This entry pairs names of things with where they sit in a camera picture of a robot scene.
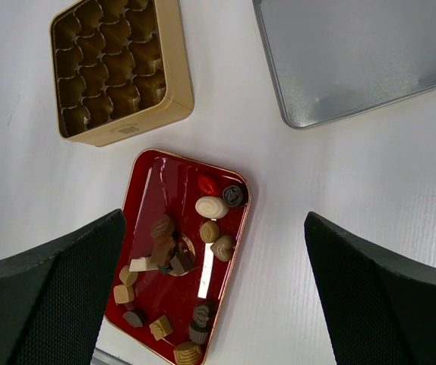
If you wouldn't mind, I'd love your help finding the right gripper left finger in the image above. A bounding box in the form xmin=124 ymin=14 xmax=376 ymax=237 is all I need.
xmin=0 ymin=209 xmax=126 ymax=364

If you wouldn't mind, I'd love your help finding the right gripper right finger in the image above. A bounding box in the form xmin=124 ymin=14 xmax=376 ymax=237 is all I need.
xmin=304 ymin=212 xmax=436 ymax=364

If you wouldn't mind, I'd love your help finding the dark brown square chocolate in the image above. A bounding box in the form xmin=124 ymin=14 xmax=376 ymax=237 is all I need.
xmin=169 ymin=248 xmax=195 ymax=277

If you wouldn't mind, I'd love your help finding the dark leaf chocolate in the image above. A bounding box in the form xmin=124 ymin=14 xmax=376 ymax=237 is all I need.
xmin=123 ymin=308 xmax=147 ymax=328

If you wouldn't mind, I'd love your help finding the white oval chocolate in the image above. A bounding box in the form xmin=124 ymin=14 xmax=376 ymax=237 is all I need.
xmin=195 ymin=195 xmax=229 ymax=219

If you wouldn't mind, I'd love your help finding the gold stepped square chocolate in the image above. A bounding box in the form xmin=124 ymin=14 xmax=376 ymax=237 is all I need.
xmin=173 ymin=341 xmax=202 ymax=365

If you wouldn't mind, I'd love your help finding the gold chocolate tin box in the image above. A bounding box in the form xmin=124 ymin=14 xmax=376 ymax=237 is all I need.
xmin=50 ymin=1 xmax=194 ymax=147

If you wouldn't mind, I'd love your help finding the brown ridged oval chocolate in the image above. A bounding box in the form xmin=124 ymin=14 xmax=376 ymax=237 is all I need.
xmin=150 ymin=214 xmax=176 ymax=241

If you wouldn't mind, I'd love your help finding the beige heart chocolate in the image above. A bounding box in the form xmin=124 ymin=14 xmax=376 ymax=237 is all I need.
xmin=210 ymin=235 xmax=235 ymax=262

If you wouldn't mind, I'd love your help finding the dark round chocolate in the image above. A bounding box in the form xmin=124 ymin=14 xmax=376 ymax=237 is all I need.
xmin=222 ymin=185 xmax=248 ymax=208

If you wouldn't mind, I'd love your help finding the dark cupcake chocolate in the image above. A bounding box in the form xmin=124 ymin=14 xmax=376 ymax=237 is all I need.
xmin=188 ymin=321 xmax=211 ymax=345

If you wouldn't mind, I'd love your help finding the aluminium rail frame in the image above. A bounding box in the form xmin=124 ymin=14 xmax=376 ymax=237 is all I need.
xmin=90 ymin=348 xmax=129 ymax=365

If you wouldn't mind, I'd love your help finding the silver tin lid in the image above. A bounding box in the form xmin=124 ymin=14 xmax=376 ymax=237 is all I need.
xmin=253 ymin=1 xmax=436 ymax=129

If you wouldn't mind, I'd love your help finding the brown rectangular chocolate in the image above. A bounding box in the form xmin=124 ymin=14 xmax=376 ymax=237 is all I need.
xmin=150 ymin=236 xmax=175 ymax=267

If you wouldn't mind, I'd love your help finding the tan ridged chocolate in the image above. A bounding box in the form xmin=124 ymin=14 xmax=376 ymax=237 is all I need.
xmin=118 ymin=265 xmax=139 ymax=287

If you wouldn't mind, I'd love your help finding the tan oval chocolate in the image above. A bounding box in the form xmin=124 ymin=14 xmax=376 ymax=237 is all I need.
xmin=199 ymin=220 xmax=220 ymax=243

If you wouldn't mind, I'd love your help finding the red lips chocolate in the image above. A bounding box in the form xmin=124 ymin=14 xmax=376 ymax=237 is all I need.
xmin=197 ymin=173 xmax=221 ymax=196

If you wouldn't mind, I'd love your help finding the white bar chocolate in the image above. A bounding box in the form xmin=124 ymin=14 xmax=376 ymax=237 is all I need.
xmin=128 ymin=257 xmax=159 ymax=272

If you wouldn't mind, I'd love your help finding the red rectangular tray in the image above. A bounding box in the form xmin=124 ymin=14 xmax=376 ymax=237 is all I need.
xmin=105 ymin=149 xmax=251 ymax=364

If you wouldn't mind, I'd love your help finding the gold leaf-embossed square chocolate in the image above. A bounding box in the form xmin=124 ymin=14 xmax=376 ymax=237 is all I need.
xmin=149 ymin=315 xmax=173 ymax=341

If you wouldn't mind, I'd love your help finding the dark crown chocolate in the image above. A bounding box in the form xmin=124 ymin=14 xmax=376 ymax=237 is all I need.
xmin=192 ymin=301 xmax=216 ymax=328

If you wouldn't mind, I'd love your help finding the caramel square chocolate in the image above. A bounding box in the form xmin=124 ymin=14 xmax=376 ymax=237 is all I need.
xmin=113 ymin=284 xmax=134 ymax=304

